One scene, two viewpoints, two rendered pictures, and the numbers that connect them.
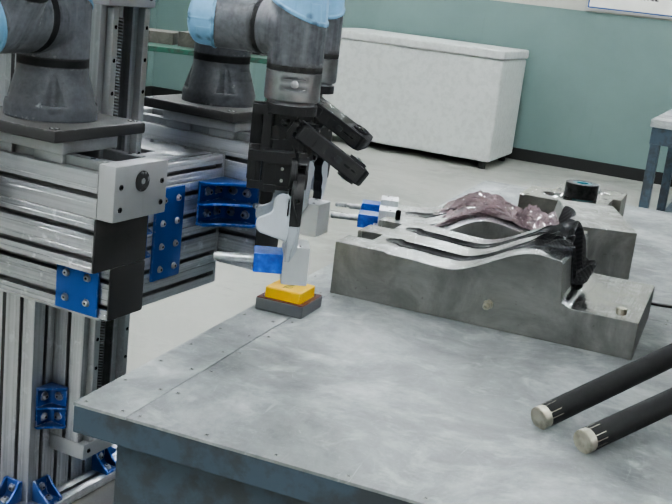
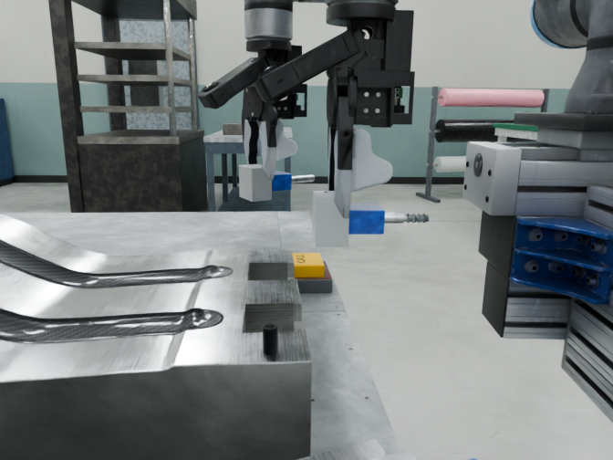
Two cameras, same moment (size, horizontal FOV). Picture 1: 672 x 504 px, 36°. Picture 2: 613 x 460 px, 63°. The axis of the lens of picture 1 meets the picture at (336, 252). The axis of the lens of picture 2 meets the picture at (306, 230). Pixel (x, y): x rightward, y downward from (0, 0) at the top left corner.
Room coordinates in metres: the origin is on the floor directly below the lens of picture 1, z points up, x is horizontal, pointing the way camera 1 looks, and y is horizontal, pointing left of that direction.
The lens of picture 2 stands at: (2.19, -0.21, 1.05)
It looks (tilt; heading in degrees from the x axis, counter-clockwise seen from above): 14 degrees down; 155
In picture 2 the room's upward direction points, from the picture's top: 1 degrees clockwise
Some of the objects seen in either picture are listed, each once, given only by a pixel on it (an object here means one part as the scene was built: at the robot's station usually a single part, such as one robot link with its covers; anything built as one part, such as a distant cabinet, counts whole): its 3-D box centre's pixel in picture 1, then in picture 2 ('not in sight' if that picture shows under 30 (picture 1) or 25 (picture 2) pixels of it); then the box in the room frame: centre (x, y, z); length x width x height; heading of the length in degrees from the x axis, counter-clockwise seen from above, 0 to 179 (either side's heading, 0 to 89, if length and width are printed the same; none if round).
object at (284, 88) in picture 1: (292, 88); (267, 28); (1.41, 0.08, 1.16); 0.08 x 0.08 x 0.05
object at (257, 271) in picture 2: (364, 245); (272, 288); (1.76, -0.05, 0.87); 0.05 x 0.05 x 0.04; 70
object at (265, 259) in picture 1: (260, 258); (280, 180); (1.41, 0.10, 0.92); 0.13 x 0.05 x 0.05; 97
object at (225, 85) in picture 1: (220, 77); not in sight; (2.17, 0.28, 1.09); 0.15 x 0.15 x 0.10
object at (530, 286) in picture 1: (498, 267); (5, 318); (1.73, -0.28, 0.87); 0.50 x 0.26 x 0.14; 70
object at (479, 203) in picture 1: (498, 209); not in sight; (2.08, -0.32, 0.90); 0.26 x 0.18 x 0.08; 87
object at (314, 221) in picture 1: (287, 212); (371, 218); (1.72, 0.09, 0.92); 0.13 x 0.05 x 0.05; 69
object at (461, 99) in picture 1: (422, 95); not in sight; (8.85, -0.57, 0.47); 1.52 x 0.77 x 0.94; 67
